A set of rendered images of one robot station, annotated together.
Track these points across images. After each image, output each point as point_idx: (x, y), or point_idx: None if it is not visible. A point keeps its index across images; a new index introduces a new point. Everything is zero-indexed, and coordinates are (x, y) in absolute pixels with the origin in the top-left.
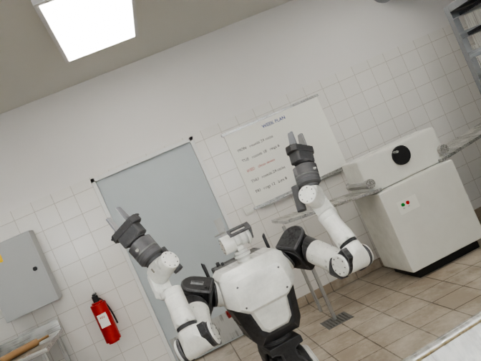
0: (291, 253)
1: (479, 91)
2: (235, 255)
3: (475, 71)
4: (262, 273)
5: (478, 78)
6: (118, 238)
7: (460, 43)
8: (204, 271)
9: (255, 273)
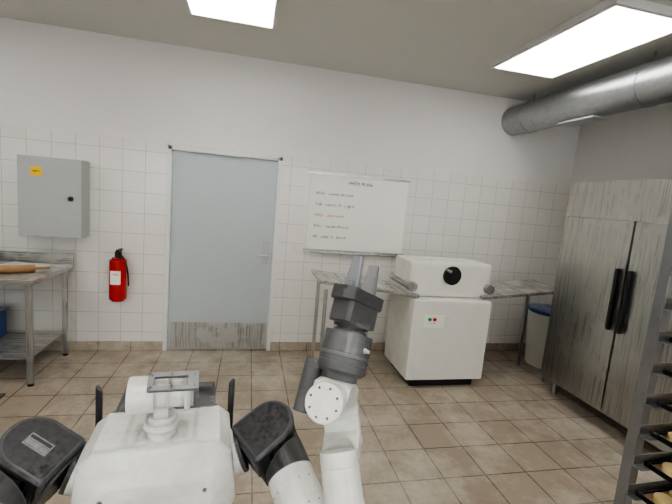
0: (249, 458)
1: (650, 324)
2: (146, 420)
3: (664, 296)
4: (165, 492)
5: (662, 307)
6: None
7: (669, 245)
8: (95, 401)
9: (150, 488)
